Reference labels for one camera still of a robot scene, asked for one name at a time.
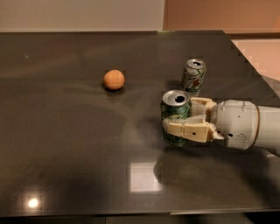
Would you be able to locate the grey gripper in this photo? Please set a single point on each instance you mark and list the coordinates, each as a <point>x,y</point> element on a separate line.
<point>236,122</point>

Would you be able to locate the green soda can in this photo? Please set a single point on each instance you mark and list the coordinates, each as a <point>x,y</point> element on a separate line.
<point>175,105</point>

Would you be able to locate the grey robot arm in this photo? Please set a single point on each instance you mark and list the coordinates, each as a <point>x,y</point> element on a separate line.
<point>268,133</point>

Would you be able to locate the white 7up soda can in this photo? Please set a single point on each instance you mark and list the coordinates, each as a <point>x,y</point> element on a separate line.
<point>193,75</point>

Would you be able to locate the orange round fruit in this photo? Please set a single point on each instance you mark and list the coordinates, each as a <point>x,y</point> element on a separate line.
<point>113,80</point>

